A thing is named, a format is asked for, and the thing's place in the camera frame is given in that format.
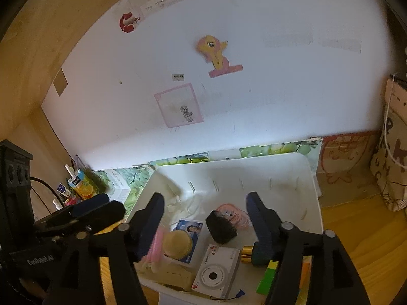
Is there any beige letter print bag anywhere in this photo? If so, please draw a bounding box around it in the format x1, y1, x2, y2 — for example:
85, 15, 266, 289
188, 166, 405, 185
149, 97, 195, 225
370, 76, 407, 212

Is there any pony wall sticker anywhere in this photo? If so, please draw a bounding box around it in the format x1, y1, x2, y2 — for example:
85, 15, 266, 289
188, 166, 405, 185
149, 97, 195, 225
197, 35, 243, 79

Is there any pink can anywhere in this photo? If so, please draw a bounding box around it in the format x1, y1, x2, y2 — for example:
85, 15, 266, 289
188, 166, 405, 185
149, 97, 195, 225
63, 197, 80, 207

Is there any green leaf print board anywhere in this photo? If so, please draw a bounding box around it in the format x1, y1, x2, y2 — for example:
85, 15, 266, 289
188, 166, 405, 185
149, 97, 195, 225
91, 137, 323, 217

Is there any orange juice carton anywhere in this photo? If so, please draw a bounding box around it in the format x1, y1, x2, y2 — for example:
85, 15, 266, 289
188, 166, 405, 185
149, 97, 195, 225
68, 169, 99, 200

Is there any white plastic storage bin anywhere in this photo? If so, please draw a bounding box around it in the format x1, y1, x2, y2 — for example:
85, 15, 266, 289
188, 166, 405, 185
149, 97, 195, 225
125, 151, 324, 305

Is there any pink hair roller clip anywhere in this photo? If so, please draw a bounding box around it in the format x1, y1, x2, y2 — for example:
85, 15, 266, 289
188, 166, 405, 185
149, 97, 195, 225
135, 225, 166, 273

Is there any round gold compact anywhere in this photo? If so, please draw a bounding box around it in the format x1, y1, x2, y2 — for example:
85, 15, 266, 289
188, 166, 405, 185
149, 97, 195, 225
162, 230, 193, 260

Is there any beige envelope-shaped case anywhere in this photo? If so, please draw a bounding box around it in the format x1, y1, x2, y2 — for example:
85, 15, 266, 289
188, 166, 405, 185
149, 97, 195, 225
137, 262, 195, 291

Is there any pink framed wall drawing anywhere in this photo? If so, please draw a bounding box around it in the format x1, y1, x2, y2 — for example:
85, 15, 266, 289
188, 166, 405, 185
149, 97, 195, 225
154, 83, 204, 128

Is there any white compact camera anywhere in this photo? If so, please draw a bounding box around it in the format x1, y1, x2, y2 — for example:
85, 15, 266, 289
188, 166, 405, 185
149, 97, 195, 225
191, 245, 241, 299

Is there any blue dental floss box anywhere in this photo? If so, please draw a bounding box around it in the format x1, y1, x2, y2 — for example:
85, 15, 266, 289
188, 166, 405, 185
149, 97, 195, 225
173, 220, 204, 264

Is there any colourful rubik's cube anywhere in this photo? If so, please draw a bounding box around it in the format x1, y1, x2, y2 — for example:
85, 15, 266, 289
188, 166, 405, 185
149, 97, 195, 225
256, 255, 312, 304

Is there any pink correction tape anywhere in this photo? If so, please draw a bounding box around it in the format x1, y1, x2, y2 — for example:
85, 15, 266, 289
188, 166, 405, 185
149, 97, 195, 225
217, 203, 252, 230

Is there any black power adapter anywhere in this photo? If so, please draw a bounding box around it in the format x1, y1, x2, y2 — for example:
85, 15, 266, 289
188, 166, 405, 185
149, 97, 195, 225
206, 211, 237, 245

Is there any green gold perfume bottle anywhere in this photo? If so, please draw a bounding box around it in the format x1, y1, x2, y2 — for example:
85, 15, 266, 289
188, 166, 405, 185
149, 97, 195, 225
240, 242, 270, 267

